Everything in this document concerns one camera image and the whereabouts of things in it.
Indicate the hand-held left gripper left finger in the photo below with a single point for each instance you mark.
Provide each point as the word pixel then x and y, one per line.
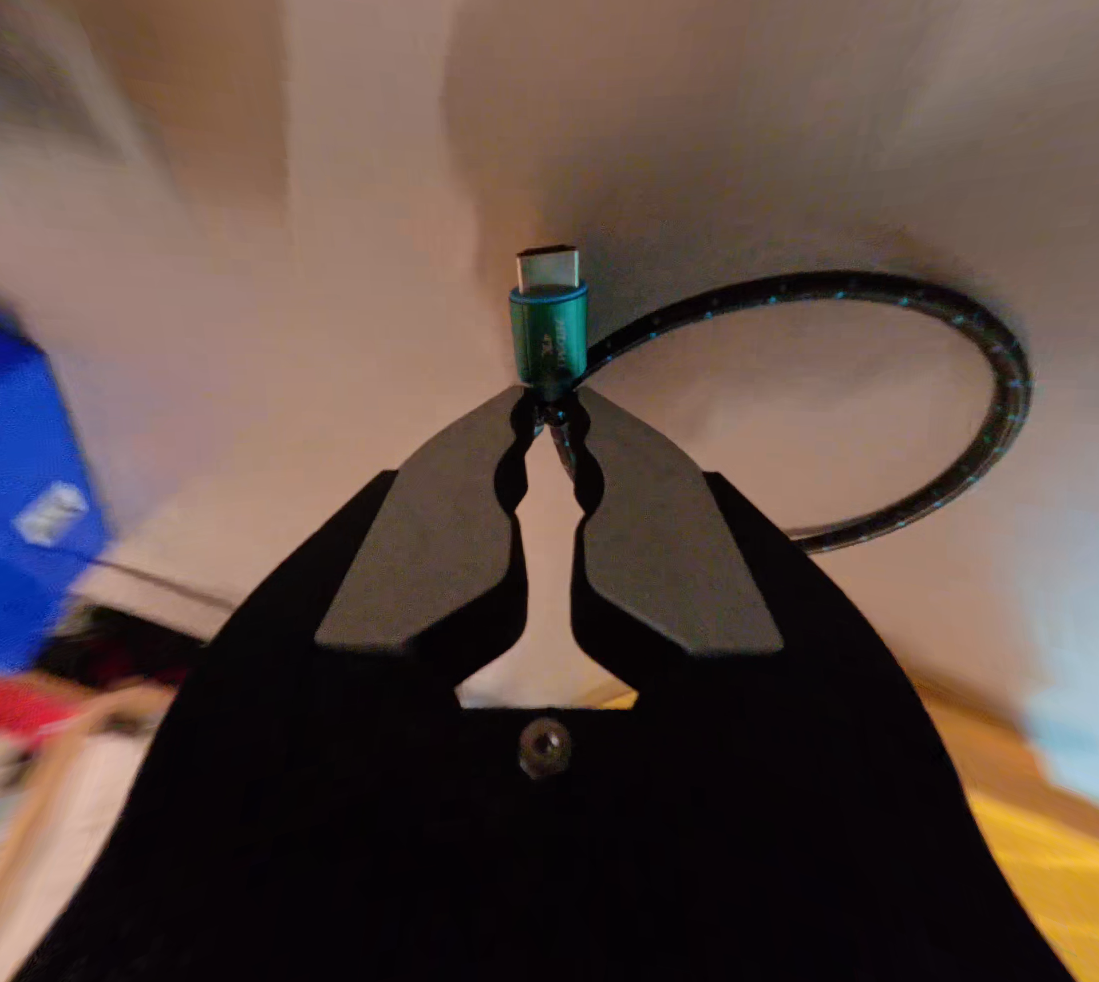
pixel 429 544

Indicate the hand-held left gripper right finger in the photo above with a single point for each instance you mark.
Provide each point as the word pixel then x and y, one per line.
pixel 665 544

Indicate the dark cloth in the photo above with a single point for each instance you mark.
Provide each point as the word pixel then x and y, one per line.
pixel 120 643

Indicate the blue box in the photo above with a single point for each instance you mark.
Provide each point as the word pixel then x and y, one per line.
pixel 43 432

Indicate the red object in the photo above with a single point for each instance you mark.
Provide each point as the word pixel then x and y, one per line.
pixel 34 703

